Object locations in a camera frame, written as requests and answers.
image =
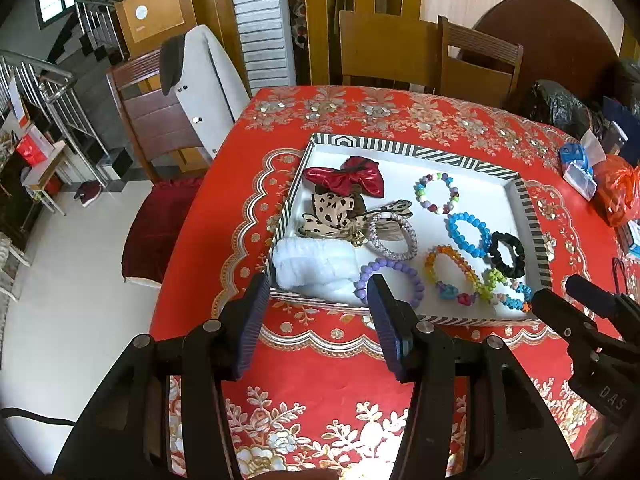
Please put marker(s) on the dark cloth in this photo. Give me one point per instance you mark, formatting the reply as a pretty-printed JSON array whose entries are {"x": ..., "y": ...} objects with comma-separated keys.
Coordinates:
[{"x": 172, "y": 65}]

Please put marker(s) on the dark wooden chair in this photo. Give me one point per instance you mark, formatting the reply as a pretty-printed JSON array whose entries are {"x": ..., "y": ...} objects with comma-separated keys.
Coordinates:
[{"x": 150, "y": 115}]

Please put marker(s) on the dark red slippers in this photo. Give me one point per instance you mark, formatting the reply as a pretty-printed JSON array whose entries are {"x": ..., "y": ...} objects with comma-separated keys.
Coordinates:
[{"x": 89, "y": 193}]

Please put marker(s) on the white coat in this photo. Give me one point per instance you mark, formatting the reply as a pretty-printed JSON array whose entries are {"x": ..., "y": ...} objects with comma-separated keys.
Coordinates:
[{"x": 215, "y": 85}]

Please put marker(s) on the light wooden chair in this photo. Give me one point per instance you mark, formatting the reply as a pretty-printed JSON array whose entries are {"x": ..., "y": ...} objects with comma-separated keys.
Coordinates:
[
  {"x": 480, "y": 45},
  {"x": 390, "y": 50}
]

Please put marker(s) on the round white wall fixture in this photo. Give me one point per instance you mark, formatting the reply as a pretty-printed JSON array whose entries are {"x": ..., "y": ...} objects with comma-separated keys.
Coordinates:
[{"x": 141, "y": 12}]

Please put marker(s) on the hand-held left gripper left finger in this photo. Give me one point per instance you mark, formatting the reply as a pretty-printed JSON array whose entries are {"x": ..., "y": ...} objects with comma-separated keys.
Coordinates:
[{"x": 250, "y": 327}]

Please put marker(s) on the blue tissue pack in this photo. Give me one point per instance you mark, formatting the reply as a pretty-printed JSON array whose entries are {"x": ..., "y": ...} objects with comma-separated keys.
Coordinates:
[{"x": 575, "y": 160}]

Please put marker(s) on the metal stair railing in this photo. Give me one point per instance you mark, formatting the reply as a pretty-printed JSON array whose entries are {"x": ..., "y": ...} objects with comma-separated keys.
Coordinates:
[{"x": 55, "y": 90}]

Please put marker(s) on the striped white tray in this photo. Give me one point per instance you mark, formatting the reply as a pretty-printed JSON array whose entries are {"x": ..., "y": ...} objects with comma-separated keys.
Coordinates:
[{"x": 480, "y": 185}]

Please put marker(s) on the white slatted panel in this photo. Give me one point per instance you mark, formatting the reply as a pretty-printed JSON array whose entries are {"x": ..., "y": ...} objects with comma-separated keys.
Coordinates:
[{"x": 262, "y": 25}]

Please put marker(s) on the red floral tablecloth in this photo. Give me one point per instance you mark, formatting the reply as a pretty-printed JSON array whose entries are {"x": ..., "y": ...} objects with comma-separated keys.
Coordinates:
[{"x": 320, "y": 365}]

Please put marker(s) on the orange plastic bag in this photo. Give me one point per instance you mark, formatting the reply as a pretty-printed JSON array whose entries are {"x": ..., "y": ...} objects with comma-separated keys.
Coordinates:
[{"x": 617, "y": 185}]

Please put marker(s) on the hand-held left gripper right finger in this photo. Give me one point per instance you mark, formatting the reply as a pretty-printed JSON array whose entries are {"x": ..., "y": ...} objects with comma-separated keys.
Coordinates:
[{"x": 389, "y": 330}]

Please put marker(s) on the leopard print hair bow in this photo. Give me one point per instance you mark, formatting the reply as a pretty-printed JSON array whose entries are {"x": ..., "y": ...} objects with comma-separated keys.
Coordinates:
[{"x": 397, "y": 206}]

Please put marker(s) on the round dark wooden tabletop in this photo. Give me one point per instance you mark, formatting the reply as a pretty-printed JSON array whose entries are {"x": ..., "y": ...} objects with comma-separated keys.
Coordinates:
[{"x": 565, "y": 45}]

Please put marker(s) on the small side table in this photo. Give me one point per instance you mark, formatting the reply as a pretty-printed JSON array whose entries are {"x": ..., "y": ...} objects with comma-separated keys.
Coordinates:
[{"x": 47, "y": 170}]

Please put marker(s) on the dark red seat cushion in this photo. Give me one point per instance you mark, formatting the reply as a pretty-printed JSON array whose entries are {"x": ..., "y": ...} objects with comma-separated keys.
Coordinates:
[{"x": 155, "y": 230}]

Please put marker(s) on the blue white box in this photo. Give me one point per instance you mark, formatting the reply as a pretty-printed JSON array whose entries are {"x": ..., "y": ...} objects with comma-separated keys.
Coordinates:
[{"x": 634, "y": 240}]

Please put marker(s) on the black scrunchie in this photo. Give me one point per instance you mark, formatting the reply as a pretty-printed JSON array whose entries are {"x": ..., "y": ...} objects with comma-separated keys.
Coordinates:
[{"x": 517, "y": 261}]

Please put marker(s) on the red box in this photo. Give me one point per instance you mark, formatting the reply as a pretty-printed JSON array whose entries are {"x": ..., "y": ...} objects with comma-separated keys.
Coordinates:
[{"x": 29, "y": 151}]

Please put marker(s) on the white fluffy scrunchie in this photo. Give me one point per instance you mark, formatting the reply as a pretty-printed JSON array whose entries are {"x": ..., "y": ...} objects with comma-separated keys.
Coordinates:
[{"x": 310, "y": 265}]

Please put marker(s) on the black plastic bag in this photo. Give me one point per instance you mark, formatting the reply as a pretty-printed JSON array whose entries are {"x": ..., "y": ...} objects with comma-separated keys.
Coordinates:
[{"x": 555, "y": 105}]

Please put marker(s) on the leopard print bow hair clip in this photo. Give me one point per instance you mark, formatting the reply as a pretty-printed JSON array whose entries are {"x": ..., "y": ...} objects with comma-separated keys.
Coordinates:
[{"x": 330, "y": 207}]

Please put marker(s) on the shiny red bow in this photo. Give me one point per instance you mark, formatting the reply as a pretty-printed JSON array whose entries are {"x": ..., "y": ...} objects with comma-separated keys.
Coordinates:
[{"x": 360, "y": 175}]

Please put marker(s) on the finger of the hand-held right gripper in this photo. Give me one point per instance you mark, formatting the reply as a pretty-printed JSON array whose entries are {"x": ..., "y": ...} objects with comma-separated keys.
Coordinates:
[
  {"x": 595, "y": 296},
  {"x": 560, "y": 315}
]

